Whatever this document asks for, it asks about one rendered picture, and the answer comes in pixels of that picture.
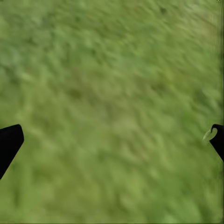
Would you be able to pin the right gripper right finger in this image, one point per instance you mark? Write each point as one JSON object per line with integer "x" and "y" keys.
{"x": 216, "y": 137}

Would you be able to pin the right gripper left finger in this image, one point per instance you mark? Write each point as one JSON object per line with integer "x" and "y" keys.
{"x": 11, "y": 140}

